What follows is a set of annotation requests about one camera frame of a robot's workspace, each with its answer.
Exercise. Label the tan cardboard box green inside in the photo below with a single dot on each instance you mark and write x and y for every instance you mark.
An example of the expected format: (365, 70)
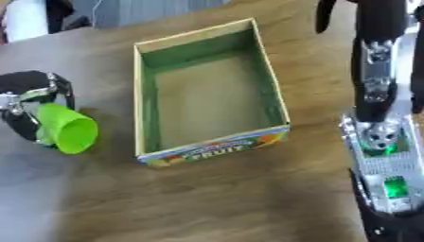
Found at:
(212, 94)

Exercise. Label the person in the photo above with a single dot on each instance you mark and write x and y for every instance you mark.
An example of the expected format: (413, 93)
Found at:
(33, 17)

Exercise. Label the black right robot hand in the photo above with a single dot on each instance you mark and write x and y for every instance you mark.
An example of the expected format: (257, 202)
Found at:
(378, 56)

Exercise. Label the bright green plastic cup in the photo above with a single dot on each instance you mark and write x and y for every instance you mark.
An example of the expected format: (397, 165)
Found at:
(72, 128)

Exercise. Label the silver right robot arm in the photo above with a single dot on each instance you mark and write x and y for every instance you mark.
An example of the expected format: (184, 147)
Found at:
(386, 176)

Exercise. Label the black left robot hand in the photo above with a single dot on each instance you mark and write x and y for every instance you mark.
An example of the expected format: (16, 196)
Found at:
(23, 82)

